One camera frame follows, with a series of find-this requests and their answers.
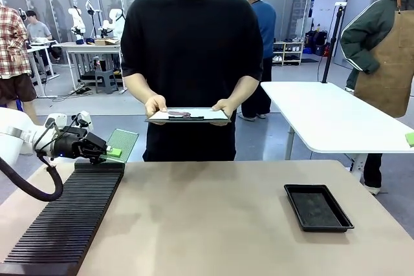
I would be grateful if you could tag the person's right forearm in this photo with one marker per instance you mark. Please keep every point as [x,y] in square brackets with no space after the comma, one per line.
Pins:
[139,90]

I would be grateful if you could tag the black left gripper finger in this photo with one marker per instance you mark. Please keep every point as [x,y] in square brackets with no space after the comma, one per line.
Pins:
[113,152]
[97,143]

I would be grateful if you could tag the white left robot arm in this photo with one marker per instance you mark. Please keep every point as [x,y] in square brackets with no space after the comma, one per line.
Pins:
[13,137]

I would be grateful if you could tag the person in black t-shirt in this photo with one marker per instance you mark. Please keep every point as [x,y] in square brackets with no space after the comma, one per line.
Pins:
[191,46]

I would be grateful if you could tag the person in brown apron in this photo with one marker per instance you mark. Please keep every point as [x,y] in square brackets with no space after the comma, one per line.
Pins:
[385,46]

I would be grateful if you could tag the green perforated PCB board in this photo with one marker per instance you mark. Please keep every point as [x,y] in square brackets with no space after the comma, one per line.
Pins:
[124,143]

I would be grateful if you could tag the white table with rounded corners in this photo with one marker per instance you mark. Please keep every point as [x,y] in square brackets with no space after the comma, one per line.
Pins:
[330,117]

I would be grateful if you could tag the white background desk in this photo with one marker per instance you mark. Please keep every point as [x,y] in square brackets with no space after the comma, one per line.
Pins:
[40,62]

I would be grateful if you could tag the person's right hand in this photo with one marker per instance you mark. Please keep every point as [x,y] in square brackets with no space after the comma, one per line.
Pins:
[155,104]

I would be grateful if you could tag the seated person in grey shirt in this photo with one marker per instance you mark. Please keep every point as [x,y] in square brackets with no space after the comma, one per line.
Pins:
[39,33]

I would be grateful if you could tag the person in blue shirt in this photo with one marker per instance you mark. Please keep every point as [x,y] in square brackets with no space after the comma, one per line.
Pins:
[260,46]

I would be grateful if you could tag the black plastic tray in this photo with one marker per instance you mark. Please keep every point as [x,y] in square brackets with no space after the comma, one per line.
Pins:
[317,208]

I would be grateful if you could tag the grey plastic stool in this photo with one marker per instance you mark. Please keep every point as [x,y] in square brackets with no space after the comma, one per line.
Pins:
[106,81]

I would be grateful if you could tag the white shoe rack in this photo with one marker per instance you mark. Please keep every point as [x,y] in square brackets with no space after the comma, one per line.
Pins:
[288,53]

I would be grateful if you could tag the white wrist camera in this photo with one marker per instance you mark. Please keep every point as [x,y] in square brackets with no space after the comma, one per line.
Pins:
[84,120]

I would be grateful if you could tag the black tripod pole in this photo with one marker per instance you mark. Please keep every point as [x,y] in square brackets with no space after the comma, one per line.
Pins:
[332,43]

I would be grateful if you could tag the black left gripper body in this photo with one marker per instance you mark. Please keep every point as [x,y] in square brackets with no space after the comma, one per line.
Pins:
[69,145]

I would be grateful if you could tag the person in plaid shirt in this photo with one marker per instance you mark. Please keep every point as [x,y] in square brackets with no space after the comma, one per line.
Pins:
[13,53]

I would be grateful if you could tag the black slotted PCB rack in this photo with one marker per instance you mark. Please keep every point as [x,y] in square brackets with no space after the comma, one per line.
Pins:
[64,214]

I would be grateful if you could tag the person's left hand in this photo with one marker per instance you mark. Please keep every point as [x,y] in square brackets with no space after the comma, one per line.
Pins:
[224,106]

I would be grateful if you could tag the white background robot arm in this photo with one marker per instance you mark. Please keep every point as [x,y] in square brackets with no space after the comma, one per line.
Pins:
[77,20]
[113,20]

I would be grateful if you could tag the white background workbench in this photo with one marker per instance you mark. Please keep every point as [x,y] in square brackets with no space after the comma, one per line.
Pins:
[87,49]

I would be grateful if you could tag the grey clipboard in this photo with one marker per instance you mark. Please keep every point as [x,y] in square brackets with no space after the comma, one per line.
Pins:
[213,118]

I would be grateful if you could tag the brown cardboard box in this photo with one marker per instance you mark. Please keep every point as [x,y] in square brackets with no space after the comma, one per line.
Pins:
[106,42]

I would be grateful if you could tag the person's left forearm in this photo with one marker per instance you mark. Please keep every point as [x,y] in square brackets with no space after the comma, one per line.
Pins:
[244,91]

